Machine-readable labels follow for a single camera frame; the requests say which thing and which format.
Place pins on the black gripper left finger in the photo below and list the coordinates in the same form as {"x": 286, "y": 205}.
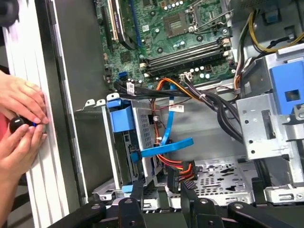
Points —
{"x": 130, "y": 211}

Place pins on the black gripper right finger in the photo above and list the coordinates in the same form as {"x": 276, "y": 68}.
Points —
{"x": 204, "y": 211}

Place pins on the hard disk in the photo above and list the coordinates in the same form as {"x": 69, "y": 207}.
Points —
{"x": 120, "y": 116}

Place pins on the silver disk bay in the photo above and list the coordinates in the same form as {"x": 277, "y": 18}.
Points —
{"x": 145, "y": 123}

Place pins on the person's right hand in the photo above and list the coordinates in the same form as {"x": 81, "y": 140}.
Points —
{"x": 19, "y": 152}

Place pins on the person's left hand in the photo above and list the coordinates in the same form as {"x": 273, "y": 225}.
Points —
{"x": 21, "y": 97}

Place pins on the silver drive cage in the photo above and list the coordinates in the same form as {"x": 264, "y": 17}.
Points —
{"x": 254, "y": 123}

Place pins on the black RAM slot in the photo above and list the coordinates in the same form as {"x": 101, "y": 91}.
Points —
{"x": 185, "y": 50}
{"x": 185, "y": 65}
{"x": 185, "y": 60}
{"x": 185, "y": 54}

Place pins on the blue plastic drive latch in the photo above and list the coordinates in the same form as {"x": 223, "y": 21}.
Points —
{"x": 280, "y": 83}

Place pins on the person's red shirt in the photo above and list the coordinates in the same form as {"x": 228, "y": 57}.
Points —
{"x": 3, "y": 126}

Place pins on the black PC case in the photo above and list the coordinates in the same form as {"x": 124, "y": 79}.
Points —
{"x": 83, "y": 59}

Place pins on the green motherboard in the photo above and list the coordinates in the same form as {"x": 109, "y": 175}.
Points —
{"x": 154, "y": 38}

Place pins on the black graphics card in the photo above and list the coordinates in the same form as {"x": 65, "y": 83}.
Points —
{"x": 121, "y": 28}

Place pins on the black expansion slot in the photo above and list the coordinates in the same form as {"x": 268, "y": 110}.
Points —
{"x": 106, "y": 28}

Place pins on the blue expansion slot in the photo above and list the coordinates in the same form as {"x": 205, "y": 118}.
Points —
{"x": 135, "y": 23}

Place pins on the CPU socket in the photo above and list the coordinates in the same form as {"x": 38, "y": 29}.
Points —
{"x": 175, "y": 25}

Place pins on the socket locking lever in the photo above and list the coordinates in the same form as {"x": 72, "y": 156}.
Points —
{"x": 211, "y": 22}

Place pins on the metal socket cover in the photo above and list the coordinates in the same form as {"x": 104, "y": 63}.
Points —
{"x": 192, "y": 20}

